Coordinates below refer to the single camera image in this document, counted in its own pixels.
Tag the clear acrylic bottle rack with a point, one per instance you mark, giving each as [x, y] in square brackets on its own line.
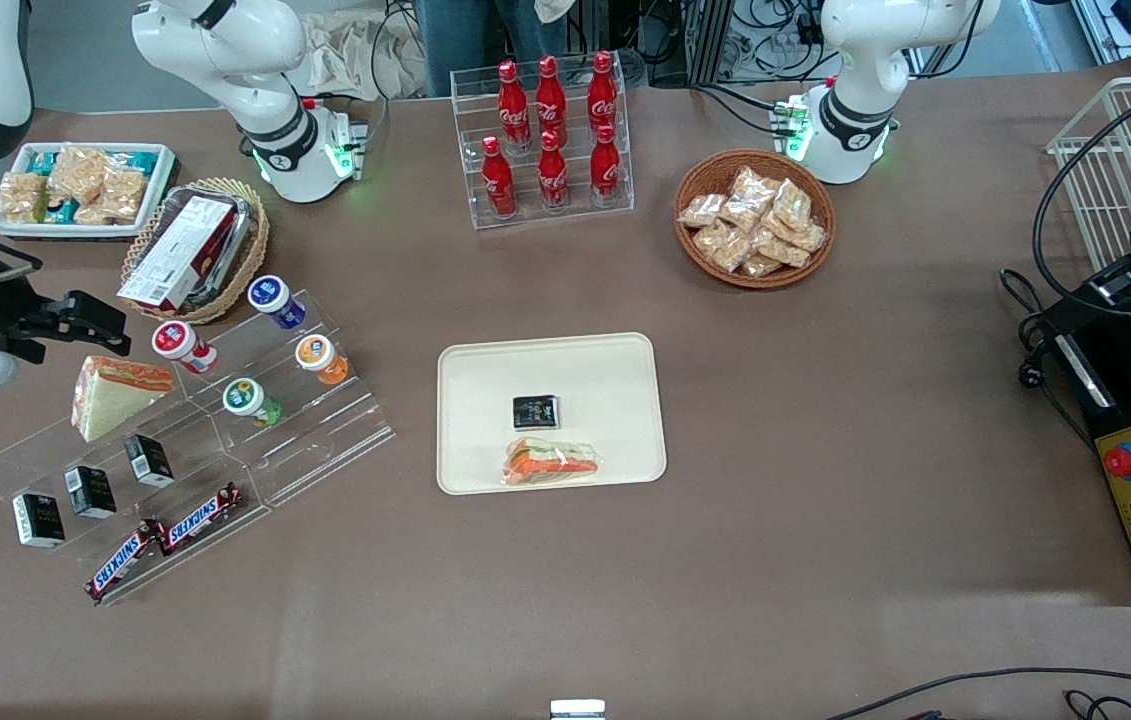
[575, 215]

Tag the orange lid gum bottle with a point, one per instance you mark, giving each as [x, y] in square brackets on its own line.
[318, 357]

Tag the beige cloth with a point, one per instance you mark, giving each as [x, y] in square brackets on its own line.
[345, 55]

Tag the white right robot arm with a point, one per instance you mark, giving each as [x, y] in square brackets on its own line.
[270, 120]

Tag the red Coca-Cola bottle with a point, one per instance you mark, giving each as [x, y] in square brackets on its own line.
[551, 105]
[602, 100]
[498, 185]
[553, 178]
[606, 172]
[513, 110]

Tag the oval wicker basket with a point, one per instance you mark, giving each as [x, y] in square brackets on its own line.
[250, 255]

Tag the clear wrapped cracker pack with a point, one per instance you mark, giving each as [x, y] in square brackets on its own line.
[711, 238]
[785, 250]
[750, 185]
[733, 252]
[703, 210]
[763, 266]
[792, 203]
[743, 214]

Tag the wrapped triangle sandwich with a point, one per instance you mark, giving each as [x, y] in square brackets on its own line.
[110, 400]
[550, 463]

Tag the green lid gum bottle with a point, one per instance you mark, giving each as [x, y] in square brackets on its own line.
[247, 398]

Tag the Snickers bar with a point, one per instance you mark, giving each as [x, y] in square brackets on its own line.
[123, 562]
[200, 518]

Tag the white rectangular dish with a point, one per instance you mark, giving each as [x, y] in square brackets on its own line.
[75, 225]

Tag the teal snack packet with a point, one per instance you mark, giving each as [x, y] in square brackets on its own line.
[62, 208]
[43, 162]
[137, 158]

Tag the cream plastic tray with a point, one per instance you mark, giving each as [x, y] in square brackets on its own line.
[605, 390]

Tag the round wicker basket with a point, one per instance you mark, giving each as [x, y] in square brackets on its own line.
[715, 165]

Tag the blue lid gum bottle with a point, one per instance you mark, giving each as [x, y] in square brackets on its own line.
[273, 296]

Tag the clear plastic food container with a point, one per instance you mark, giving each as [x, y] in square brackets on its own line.
[240, 215]

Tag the small black box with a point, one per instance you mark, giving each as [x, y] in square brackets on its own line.
[149, 461]
[536, 411]
[90, 492]
[38, 520]

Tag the person in jeans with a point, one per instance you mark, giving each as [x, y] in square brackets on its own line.
[465, 40]

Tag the small silver object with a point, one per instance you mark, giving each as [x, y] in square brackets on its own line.
[577, 710]

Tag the red lid gum bottle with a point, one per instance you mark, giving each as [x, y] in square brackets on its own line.
[177, 342]

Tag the rice cracker pack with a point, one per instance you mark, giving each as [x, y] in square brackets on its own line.
[80, 172]
[22, 197]
[123, 193]

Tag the clear acrylic stepped stand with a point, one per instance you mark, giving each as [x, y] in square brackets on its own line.
[75, 455]
[325, 430]

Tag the aluminium frame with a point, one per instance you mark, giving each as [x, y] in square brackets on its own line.
[710, 35]

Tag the red and white box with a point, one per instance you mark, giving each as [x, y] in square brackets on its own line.
[180, 255]

